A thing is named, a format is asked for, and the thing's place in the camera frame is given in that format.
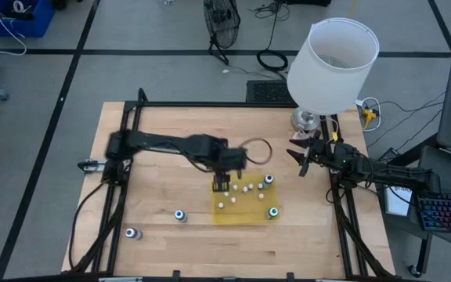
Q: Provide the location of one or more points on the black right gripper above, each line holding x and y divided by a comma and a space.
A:
321, 154

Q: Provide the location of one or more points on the pink tag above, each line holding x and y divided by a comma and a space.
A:
298, 135

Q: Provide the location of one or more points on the large purple food coloring bottle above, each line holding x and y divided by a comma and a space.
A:
268, 179

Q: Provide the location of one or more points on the backlit computer keyboard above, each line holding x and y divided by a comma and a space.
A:
444, 211

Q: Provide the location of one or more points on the large green food coloring bottle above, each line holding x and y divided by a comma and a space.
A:
273, 212

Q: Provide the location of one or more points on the white lamp with shade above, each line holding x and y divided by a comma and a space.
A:
327, 78

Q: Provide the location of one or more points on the large blue food coloring bottle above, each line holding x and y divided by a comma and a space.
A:
180, 215

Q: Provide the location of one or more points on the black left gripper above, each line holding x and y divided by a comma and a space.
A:
231, 160

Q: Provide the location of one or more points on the blue plastic crate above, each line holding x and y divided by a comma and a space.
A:
33, 27

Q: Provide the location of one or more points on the yellow power plug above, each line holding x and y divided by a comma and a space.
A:
369, 114

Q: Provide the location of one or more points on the white paper sheet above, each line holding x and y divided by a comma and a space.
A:
395, 203

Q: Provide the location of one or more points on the black floor fan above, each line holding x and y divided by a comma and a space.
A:
221, 23

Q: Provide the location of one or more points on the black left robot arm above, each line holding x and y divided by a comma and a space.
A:
163, 143

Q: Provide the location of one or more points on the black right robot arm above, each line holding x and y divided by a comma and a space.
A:
397, 174

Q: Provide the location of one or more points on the black floor vent grate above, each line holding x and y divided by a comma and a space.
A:
266, 92

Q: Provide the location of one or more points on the black aluminium table frame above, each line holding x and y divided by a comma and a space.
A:
210, 104

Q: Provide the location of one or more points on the yellow translucent plastic bin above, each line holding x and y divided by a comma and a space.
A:
249, 213

